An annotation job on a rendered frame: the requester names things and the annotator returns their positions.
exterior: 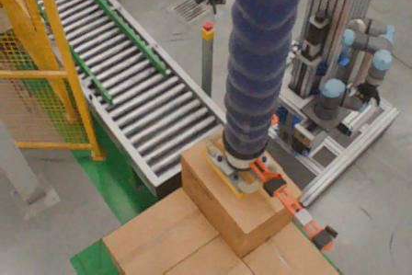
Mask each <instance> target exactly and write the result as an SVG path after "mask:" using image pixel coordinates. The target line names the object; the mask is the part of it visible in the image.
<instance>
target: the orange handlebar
mask: <svg viewBox="0 0 412 275"><path fill-rule="evenodd" d="M272 119H273V120H272V121H271V126H273V125H274V124H276V123H277V122H278V118H277V116H276V115H273V117H272ZM256 162H257V163H258V164H259V165H260V167H262V169H263V170H264V171H265V172H270V170H268V168H267V167H266V166H265V165H264V164H263V163H262V162H261V160H260V159H259V158H257V159H256ZM248 164H249V165H250V167H252V168H253V169H254V171H255V172H256V173H257V174H258V175H259V177H260V178H261V179H262V180H263V181H264V180H265V179H267V178H266V177H265V176H264V175H263V174H262V173H261V171H260V170H259V169H258V168H257V166H256V165H254V163H253V162H250V163H248ZM270 173H271V172H270ZM282 192H283V193H284V194H285V195H286V197H285V198H283V197H282V196H281V195H280V193H279V192H278V193H277V194H276V196H277V197H278V199H279V200H280V201H281V204H282V205H283V206H284V207H285V208H286V210H289V211H290V213H291V214H292V215H293V216H294V215H295V214H296V213H297V212H295V210H294V209H293V208H292V206H293V205H294V206H295V207H296V208H297V209H298V210H299V211H300V210H301V209H303V207H301V205H300V204H299V203H298V200H296V199H295V197H293V195H292V194H290V193H289V191H288V190H287V189H286V188H284V189H283V190H282ZM310 224H311V225H312V226H313V227H314V228H315V230H316V231H319V229H320V227H319V225H317V223H316V222H315V221H314V220H312V221H311V222H310ZM304 229H305V230H306V232H308V233H309V235H313V234H314V231H312V229H310V227H309V226H308V225H307V224H306V225H305V226H304ZM332 247H333V243H332V244H331V245H329V246H328V247H326V248H325V249H324V250H325V251H329V250H330V249H332Z"/></svg>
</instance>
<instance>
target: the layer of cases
mask: <svg viewBox="0 0 412 275"><path fill-rule="evenodd" d="M102 240H103V242H104V244H105V247H106V248H107V251H108V252H109V253H110V256H111V258H112V259H113V262H114V263H115V264H116V267H118V269H119V271H120V272H121V274H122V275H339V274H338V272H337V271H336V270H335V269H334V268H333V267H332V266H331V265H330V263H328V261H326V259H325V258H324V257H323V256H322V255H321V254H320V253H319V252H318V250H317V249H316V248H315V247H314V246H313V244H311V242H310V241H308V239H306V236H304V235H303V234H302V232H300V231H299V229H298V228H297V227H296V226H295V225H294V224H293V223H292V222H290V223H289V224H287V225H286V226H284V227H283V228H281V229H280V230H279V231H278V232H277V233H276V234H274V235H273V236H271V237H270V238H269V239H267V240H266V241H265V242H263V243H261V245H258V247H256V248H255V249H253V250H251V251H250V252H248V253H247V255H245V256H244V257H242V258H239V256H237V254H236V253H235V252H234V251H233V249H232V248H231V247H230V246H229V245H228V243H227V242H226V240H225V239H224V238H223V236H222V235H221V234H220V233H219V232H218V230H217V229H216V228H215V226H214V225H213V224H212V222H211V221H209V218H207V216H206V215H205V214H204V212H203V211H202V210H201V209H200V207H199V206H198V204H197V203H196V202H195V200H193V199H192V198H191V197H190V195H189V193H188V192H187V191H186V189H184V188H181V189H178V190H176V191H175V192H174V193H171V194H170V195H169V196H167V197H166V198H165V199H162V200H161V201H159V202H158V203H157V204H155V205H154V206H152V207H151V208H149V209H147V210H146V211H145V212H143V213H141V214H139V216H136V217H135V218H134V219H131V220H130V221H128V222H127V223H126V224H124V225H122V226H121V227H120V228H118V229H117V230H115V231H113V233H111V234H109V235H107V236H105V237H104V238H103V239H102Z"/></svg>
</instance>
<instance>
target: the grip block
mask: <svg viewBox="0 0 412 275"><path fill-rule="evenodd" d="M286 186H287V182H286V181H285V180H284V178H283V177H281V178H273V177H269V178H267V179H265V180H264V183H263V186H262V187H263V189H264V190H265V191H266V192H267V194H268V195H269V196H270V197H271V198H275V197H276V194H277V193H278V192H279V193H282V190H283V189H284V188H286Z"/></svg>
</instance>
